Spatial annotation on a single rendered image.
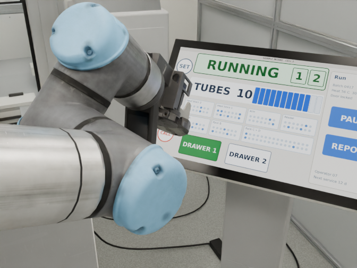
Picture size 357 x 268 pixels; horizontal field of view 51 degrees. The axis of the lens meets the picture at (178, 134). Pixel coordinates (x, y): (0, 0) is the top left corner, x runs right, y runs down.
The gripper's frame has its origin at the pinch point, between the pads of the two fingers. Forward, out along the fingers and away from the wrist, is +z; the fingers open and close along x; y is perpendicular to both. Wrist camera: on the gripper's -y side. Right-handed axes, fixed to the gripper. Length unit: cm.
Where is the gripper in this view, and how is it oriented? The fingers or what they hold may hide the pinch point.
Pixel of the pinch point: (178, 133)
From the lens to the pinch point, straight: 71.0
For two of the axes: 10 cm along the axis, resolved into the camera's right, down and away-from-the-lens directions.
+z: 3.1, 2.5, 9.1
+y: 2.6, -9.5, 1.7
